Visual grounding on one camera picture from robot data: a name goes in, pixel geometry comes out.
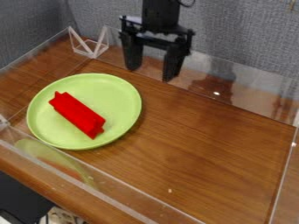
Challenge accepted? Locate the white power strip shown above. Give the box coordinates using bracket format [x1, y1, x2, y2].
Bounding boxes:
[39, 206, 87, 224]

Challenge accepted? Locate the green round plate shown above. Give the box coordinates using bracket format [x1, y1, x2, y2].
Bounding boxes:
[25, 73, 143, 151]

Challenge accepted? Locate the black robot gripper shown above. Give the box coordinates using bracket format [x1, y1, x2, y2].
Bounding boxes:
[119, 0, 195, 82]

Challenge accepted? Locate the clear acrylic enclosure wall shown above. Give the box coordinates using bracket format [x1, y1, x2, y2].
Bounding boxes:
[0, 28, 299, 224]

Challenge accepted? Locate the red plastic block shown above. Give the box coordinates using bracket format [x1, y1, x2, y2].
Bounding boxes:
[49, 92, 107, 139]

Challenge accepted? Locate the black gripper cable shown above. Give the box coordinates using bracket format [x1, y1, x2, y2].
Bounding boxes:
[176, 0, 198, 9]

